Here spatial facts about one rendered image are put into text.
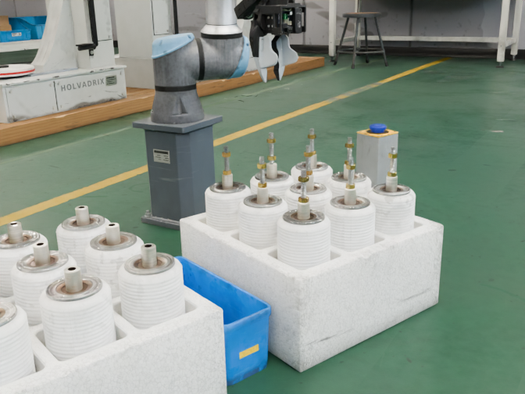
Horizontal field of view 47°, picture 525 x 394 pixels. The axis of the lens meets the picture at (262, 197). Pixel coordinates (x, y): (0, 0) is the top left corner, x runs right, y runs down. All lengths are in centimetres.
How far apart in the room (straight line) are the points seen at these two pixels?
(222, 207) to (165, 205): 55
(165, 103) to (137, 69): 232
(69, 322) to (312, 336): 43
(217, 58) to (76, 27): 195
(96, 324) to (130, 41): 327
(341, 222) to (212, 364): 36
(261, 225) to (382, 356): 33
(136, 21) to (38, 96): 102
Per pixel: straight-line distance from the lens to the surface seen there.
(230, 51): 171
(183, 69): 169
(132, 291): 91
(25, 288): 97
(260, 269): 110
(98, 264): 100
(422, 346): 121
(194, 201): 174
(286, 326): 109
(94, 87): 347
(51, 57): 350
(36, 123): 313
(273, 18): 123
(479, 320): 132
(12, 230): 108
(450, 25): 641
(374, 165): 146
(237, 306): 115
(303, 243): 106
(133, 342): 88
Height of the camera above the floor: 63
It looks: 18 degrees down
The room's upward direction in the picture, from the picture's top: 1 degrees counter-clockwise
